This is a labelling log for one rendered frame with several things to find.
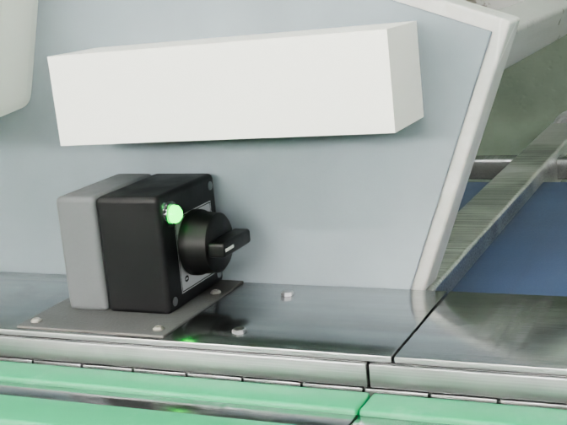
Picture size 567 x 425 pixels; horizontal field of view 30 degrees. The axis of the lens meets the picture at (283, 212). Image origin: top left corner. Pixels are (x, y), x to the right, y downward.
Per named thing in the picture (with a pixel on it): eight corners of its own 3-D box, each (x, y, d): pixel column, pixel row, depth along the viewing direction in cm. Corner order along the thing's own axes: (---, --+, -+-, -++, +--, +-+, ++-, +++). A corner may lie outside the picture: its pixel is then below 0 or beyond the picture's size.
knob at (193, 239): (212, 264, 74) (256, 266, 73) (180, 283, 70) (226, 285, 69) (205, 201, 73) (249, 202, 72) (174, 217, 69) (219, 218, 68)
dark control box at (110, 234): (132, 274, 80) (68, 310, 72) (120, 171, 78) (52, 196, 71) (230, 278, 77) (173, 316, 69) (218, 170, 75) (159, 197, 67)
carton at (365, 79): (96, 47, 76) (46, 56, 71) (416, 20, 67) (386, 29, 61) (108, 131, 78) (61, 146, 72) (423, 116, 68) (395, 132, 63)
